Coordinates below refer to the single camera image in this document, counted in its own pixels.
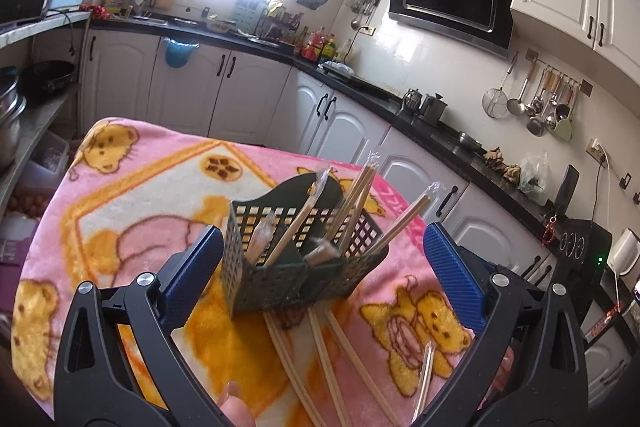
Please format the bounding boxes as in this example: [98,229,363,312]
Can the dark metal kettle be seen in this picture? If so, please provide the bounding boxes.
[419,93,448,127]

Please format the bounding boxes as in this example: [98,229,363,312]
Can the steel teapot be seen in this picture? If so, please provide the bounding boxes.
[401,89,422,115]

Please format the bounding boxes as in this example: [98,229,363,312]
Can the black wok on shelf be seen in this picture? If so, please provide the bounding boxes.
[18,60,76,104]

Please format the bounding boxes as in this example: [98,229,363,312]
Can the person's left hand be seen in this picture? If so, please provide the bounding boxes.
[217,381,256,427]

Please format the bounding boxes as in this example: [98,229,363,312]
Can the wire skimmer strainer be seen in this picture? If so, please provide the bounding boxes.
[482,52,518,119]

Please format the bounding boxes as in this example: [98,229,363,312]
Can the steel ladle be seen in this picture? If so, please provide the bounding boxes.
[506,60,537,117]

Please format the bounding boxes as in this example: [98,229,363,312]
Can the dark green utensil basket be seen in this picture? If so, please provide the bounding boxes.
[221,173,388,317]

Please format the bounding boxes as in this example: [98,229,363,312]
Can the pink cartoon bear blanket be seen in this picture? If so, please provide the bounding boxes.
[11,118,473,426]

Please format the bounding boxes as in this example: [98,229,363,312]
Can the steel pot on shelf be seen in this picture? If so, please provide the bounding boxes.
[0,66,26,170]

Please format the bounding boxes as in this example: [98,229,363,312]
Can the chopsticks pair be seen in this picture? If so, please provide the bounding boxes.
[364,182,440,256]
[265,165,330,267]
[323,308,401,427]
[307,308,352,427]
[412,340,436,421]
[262,312,326,427]

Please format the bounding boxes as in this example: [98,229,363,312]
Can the white upper cabinet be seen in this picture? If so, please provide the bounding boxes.
[512,0,639,81]

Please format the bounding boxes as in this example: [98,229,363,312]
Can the person's right hand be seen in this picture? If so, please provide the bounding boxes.
[478,346,515,409]

